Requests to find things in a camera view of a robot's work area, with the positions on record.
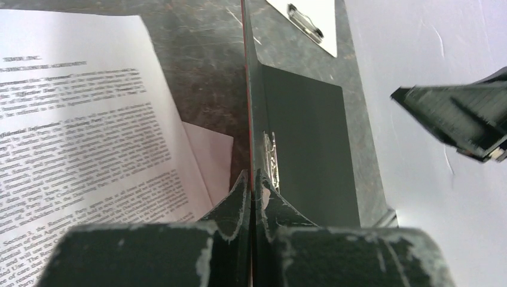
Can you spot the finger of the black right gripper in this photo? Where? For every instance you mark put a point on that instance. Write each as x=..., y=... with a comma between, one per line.
x=471, y=117

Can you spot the white clipboard metal clip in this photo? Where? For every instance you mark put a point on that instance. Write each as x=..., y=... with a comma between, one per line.
x=314, y=18

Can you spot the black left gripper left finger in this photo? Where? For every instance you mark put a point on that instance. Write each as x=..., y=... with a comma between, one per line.
x=213, y=251

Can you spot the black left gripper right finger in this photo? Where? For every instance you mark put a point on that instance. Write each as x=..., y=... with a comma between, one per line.
x=290, y=250

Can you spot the blank white paper sheet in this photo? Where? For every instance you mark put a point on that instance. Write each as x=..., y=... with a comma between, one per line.
x=213, y=152

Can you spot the red folder black inside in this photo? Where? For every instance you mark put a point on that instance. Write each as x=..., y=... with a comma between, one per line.
x=308, y=119

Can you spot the printed text paper sheet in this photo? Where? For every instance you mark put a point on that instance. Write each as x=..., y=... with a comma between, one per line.
x=89, y=133

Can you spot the silver folder clip mechanism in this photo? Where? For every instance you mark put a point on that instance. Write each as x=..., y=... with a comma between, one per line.
x=271, y=162

